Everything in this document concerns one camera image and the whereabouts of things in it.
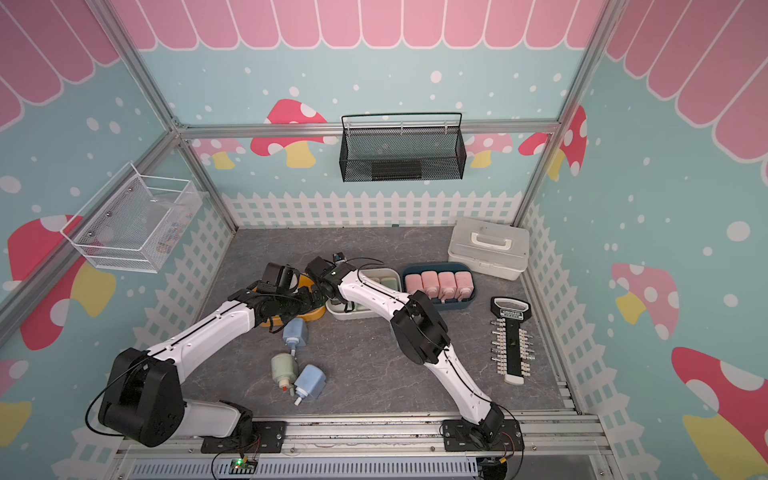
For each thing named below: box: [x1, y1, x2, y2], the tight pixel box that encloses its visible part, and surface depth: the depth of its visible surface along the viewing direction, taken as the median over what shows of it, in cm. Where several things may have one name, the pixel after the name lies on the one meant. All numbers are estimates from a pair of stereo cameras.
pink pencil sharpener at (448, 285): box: [438, 271, 457, 304], surface depth 98 cm
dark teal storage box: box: [402, 262, 476, 310], surface depth 99 cm
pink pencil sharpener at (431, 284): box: [421, 270, 441, 299], surface depth 99 cm
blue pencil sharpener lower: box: [294, 364, 327, 406], surface depth 79 cm
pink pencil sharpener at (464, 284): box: [455, 271, 474, 302], surface depth 98 cm
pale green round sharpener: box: [271, 352, 299, 396], surface depth 80 cm
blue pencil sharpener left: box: [282, 317, 307, 357], surface depth 87 cm
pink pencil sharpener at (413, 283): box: [405, 274, 424, 295], surface depth 99 cm
